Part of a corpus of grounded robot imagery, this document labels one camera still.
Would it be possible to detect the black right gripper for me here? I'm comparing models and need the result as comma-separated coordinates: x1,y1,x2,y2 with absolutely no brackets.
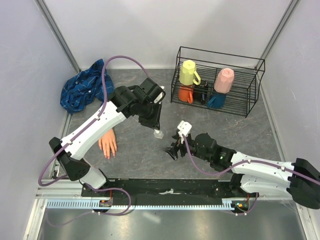
162,132,211,163

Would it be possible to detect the clear nail polish bottle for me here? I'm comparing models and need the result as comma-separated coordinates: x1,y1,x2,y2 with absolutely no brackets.
153,129,164,139

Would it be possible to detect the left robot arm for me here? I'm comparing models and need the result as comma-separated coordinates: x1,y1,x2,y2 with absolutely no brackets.
49,79,166,197

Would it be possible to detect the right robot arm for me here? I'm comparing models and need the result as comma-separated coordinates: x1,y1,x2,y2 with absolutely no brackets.
163,133,320,210

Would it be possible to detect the orange mug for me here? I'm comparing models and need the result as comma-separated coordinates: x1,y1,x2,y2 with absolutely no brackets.
178,85,194,104

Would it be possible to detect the mannequin hand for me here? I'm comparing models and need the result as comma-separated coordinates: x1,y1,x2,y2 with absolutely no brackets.
98,129,118,160

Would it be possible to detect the black mug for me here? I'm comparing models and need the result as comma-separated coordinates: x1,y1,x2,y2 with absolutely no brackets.
193,80,209,105

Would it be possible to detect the yellow faceted mug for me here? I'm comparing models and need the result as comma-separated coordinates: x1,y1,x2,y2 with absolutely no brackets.
179,59,201,86

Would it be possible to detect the blue mug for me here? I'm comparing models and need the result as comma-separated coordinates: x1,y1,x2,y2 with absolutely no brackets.
207,92,227,109

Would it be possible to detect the pink faceted mug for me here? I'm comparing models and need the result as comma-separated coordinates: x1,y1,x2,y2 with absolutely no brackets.
214,68,235,94

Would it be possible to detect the blue plaid shirt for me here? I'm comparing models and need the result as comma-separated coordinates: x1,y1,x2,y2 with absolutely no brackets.
60,59,104,115

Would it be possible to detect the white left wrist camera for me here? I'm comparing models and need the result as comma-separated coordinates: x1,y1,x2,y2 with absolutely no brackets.
139,77,166,104

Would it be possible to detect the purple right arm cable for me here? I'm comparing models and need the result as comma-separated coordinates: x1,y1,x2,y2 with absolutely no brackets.
181,134,320,183

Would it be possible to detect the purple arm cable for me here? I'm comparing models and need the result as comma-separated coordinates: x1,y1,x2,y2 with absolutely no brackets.
181,134,320,183
37,55,150,186

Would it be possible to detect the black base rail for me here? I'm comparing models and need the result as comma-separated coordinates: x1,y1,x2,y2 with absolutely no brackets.
80,177,258,206

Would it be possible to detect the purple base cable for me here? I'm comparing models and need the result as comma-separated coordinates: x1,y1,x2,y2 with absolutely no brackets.
46,187,132,228

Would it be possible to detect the black wire rack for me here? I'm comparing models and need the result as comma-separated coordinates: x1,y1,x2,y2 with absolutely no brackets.
170,46,266,117

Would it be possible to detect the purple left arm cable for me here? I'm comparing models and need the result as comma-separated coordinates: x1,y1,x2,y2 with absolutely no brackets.
37,55,150,186

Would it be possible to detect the light blue cable duct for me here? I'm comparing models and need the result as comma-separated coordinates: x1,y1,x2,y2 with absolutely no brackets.
46,199,235,211

